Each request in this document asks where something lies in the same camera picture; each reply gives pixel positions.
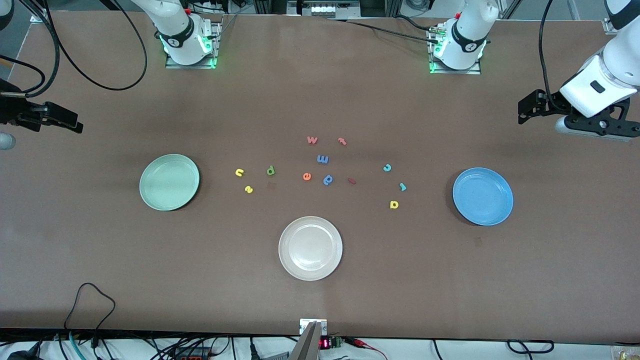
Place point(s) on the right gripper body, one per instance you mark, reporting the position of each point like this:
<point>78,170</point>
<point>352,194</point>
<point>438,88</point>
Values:
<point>11,108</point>

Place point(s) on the green letter p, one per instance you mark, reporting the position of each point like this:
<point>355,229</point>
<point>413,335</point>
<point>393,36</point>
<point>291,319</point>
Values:
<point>270,170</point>

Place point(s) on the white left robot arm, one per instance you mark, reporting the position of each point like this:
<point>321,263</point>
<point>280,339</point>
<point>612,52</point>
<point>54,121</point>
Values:
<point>467,35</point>

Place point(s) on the blue plate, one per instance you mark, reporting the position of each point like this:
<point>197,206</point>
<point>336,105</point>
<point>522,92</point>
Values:
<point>483,196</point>

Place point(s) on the green plate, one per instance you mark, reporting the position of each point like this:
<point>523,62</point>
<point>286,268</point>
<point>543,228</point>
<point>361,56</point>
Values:
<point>169,182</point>

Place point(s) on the blue letter m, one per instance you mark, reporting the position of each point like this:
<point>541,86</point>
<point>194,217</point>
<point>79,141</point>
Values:
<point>322,159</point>

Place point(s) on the blue letter a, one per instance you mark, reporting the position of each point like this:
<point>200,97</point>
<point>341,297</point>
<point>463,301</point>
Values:
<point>328,179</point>

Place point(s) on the pink letter w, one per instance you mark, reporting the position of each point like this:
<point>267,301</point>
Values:
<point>312,140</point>

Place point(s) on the grey control box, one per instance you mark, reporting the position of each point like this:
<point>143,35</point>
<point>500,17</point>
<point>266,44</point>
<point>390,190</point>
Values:
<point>322,9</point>

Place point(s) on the black power plug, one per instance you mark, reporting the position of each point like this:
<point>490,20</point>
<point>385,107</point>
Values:
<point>20,355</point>

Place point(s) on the beige plate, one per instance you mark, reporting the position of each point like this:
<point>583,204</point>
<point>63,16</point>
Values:
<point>310,248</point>

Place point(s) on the red clip lead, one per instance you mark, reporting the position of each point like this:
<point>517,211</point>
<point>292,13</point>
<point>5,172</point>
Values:
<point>360,343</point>

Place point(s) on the small red display module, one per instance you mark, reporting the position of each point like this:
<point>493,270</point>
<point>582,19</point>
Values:
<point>326,343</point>

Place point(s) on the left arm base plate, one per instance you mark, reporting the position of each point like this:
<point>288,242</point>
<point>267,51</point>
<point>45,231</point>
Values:
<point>472,71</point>

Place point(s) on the aluminium frame bracket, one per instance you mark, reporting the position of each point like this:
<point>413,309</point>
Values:
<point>610,26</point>
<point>39,16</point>

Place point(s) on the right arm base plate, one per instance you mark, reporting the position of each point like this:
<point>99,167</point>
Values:
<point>217,35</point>

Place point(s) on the grey metal camera mount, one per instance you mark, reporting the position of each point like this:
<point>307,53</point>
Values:
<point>310,340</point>

